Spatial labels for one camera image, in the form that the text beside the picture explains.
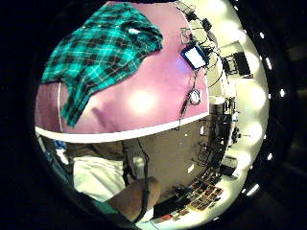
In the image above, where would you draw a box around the small round white device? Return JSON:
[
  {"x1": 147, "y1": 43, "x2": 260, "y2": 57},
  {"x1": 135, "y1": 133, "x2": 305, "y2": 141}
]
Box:
[{"x1": 188, "y1": 88, "x2": 202, "y2": 105}]

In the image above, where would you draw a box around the tablet with white screen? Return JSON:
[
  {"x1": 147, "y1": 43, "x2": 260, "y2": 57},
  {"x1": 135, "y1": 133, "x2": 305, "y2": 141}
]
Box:
[{"x1": 180, "y1": 43, "x2": 210, "y2": 71}]

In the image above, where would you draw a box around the teal plaid shirt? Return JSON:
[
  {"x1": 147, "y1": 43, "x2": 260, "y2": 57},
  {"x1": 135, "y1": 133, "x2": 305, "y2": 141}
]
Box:
[{"x1": 40, "y1": 2, "x2": 164, "y2": 128}]

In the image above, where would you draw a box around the black monitor on desk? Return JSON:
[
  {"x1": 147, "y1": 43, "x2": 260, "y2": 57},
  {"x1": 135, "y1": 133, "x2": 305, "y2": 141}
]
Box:
[{"x1": 223, "y1": 51, "x2": 252, "y2": 79}]

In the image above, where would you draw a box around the black cable on table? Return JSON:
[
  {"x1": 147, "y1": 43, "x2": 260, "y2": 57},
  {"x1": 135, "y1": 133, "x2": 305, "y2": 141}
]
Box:
[{"x1": 178, "y1": 68, "x2": 200, "y2": 127}]

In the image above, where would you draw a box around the black cable along forearm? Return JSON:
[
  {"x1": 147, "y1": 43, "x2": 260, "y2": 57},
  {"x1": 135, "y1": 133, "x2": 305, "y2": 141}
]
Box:
[{"x1": 121, "y1": 137, "x2": 152, "y2": 224}]

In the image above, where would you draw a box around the wall of framed pictures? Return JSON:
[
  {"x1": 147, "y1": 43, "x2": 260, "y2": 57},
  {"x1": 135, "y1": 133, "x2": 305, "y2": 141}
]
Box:
[{"x1": 166, "y1": 169, "x2": 224, "y2": 221}]

